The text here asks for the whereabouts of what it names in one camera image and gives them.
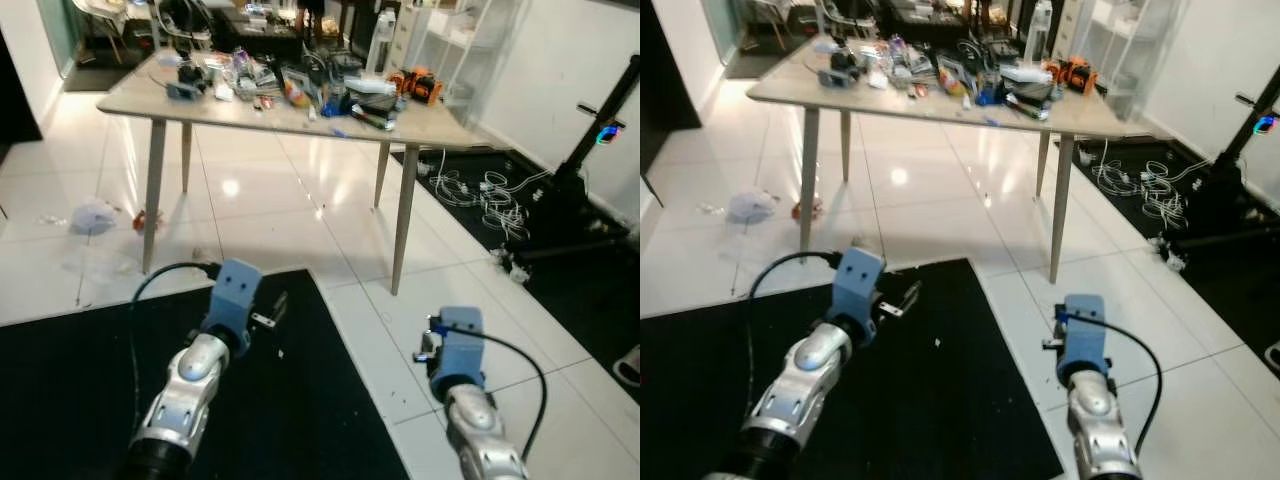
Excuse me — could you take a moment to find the black floor stand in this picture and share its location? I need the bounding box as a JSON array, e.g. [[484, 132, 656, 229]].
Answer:
[[1168, 64, 1280, 243], [518, 54, 641, 264]]

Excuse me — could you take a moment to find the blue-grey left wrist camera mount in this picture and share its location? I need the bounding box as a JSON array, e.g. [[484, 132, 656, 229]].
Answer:
[[828, 246, 887, 337], [200, 258, 264, 347]]

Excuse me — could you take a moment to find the pale plastic bag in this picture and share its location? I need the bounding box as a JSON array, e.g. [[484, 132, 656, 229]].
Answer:
[[726, 189, 777, 226], [67, 197, 120, 237]]

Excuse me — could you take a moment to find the white shelf unit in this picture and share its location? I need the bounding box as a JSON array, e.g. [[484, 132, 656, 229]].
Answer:
[[398, 0, 523, 123], [1058, 0, 1193, 117]]

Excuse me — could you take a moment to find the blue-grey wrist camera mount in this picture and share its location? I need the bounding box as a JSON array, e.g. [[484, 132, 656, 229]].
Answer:
[[828, 246, 887, 337], [1057, 293, 1110, 387], [427, 305, 487, 397], [200, 258, 264, 347]]

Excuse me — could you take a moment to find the white cable bundle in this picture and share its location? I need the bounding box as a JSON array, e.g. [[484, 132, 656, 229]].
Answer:
[[428, 148, 543, 243], [1088, 138, 1203, 233]]

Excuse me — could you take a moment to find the beige stone-look table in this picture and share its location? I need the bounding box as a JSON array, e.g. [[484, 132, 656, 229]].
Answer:
[[96, 48, 493, 297], [744, 38, 1128, 285]]

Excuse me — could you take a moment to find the black mat under stand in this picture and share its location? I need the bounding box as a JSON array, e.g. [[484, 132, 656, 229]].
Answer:
[[1048, 134, 1280, 373], [388, 148, 641, 403]]

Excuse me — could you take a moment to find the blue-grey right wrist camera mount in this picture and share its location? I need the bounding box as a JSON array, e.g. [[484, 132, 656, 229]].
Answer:
[[1057, 293, 1110, 387], [427, 305, 487, 397]]

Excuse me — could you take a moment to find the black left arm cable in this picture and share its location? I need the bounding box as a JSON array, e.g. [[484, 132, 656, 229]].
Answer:
[[126, 262, 221, 426], [744, 250, 843, 406]]

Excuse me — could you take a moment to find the tall clear bottle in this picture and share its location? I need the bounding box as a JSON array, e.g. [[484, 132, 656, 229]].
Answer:
[[367, 9, 397, 77], [1024, 0, 1054, 67]]

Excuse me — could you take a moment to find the orange and black device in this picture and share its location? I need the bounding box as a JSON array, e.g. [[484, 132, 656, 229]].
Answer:
[[394, 64, 445, 107], [1044, 54, 1100, 97]]

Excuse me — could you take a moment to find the large black floor mat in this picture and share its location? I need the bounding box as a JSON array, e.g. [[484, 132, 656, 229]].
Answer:
[[0, 267, 412, 480], [640, 257, 1067, 480]]

